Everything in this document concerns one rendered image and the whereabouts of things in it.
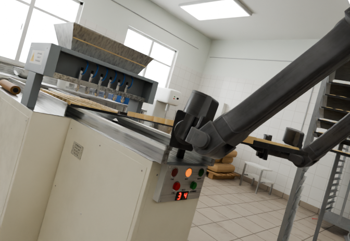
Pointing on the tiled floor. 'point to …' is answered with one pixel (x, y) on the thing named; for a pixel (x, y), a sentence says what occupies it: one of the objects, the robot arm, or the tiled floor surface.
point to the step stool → (257, 176)
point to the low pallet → (221, 175)
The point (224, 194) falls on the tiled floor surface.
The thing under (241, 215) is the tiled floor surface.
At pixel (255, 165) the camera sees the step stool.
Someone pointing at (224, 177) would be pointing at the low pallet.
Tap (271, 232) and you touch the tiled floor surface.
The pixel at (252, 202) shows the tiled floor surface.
